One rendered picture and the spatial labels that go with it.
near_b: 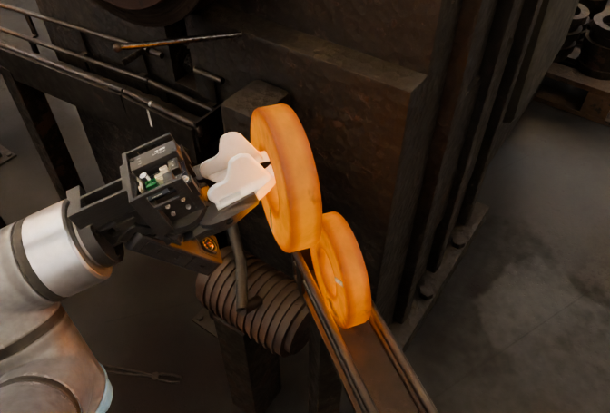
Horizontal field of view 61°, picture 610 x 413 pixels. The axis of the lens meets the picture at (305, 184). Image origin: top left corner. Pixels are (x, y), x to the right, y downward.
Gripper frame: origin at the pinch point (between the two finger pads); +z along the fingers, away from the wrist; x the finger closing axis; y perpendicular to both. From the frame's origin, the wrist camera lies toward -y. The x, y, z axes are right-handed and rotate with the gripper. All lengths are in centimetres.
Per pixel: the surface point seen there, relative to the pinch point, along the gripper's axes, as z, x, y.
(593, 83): 129, 88, -118
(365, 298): 2.7, -7.0, -20.4
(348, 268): 2.3, -4.3, -16.7
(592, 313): 64, 9, -114
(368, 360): -0.2, -10.5, -29.7
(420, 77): 24.4, 17.1, -12.4
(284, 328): -10.5, 4.9, -39.6
